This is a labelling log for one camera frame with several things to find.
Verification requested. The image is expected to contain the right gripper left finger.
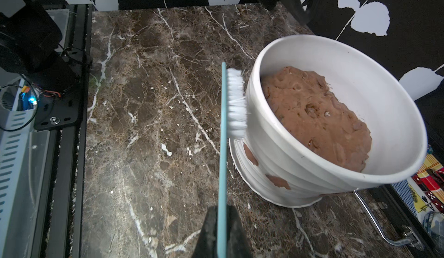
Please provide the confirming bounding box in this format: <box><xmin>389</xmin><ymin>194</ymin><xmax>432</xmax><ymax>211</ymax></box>
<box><xmin>191</xmin><ymin>206</ymin><xmax>218</xmax><ymax>258</ymax></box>

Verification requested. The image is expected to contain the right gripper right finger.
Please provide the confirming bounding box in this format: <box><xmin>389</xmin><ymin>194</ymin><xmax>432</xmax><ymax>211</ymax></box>
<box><xmin>227</xmin><ymin>206</ymin><xmax>253</xmax><ymax>258</ymax></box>

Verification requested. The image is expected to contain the white ceramic flower pot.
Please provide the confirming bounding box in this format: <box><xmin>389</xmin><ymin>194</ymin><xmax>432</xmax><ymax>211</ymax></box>
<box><xmin>230</xmin><ymin>35</ymin><xmax>428</xmax><ymax>208</ymax></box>

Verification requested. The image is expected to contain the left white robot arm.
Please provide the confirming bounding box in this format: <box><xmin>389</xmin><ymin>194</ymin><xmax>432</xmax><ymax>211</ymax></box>
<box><xmin>1</xmin><ymin>0</ymin><xmax>62</xmax><ymax>74</ymax></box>

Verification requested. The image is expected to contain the brown clay soil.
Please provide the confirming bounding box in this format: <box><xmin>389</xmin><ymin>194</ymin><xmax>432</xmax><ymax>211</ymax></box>
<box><xmin>261</xmin><ymin>66</ymin><xmax>372</xmax><ymax>172</ymax></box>

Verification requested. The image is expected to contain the black poker chip case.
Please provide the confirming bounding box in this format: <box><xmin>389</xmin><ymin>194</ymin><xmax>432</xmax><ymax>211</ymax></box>
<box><xmin>353</xmin><ymin>143</ymin><xmax>444</xmax><ymax>258</ymax></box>

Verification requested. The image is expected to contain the playing card deck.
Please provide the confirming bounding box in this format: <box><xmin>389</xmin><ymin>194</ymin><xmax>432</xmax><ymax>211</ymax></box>
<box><xmin>392</xmin><ymin>178</ymin><xmax>440</xmax><ymax>223</ymax></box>

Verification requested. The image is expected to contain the white perforated strip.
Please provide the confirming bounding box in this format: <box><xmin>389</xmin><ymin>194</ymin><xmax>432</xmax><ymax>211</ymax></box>
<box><xmin>1</xmin><ymin>78</ymin><xmax>35</xmax><ymax>258</ymax></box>

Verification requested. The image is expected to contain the small circuit board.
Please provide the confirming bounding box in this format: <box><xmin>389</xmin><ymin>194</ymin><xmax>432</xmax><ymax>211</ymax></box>
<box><xmin>17</xmin><ymin>85</ymin><xmax>38</xmax><ymax>111</ymax></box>

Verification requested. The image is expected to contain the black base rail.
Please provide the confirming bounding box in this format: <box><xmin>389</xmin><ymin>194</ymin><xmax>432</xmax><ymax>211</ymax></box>
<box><xmin>28</xmin><ymin>4</ymin><xmax>94</xmax><ymax>258</ymax></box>

